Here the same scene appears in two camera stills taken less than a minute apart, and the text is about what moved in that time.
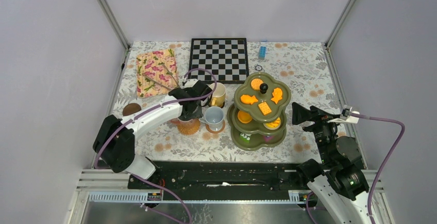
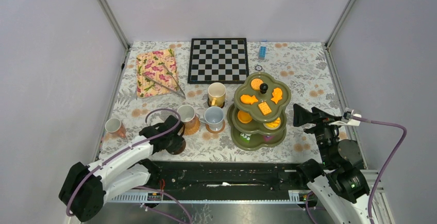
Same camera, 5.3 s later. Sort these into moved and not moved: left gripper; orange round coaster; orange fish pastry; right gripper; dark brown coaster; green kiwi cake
Moved: left gripper; dark brown coaster
Not moved: orange fish pastry; orange round coaster; green kiwi cake; right gripper
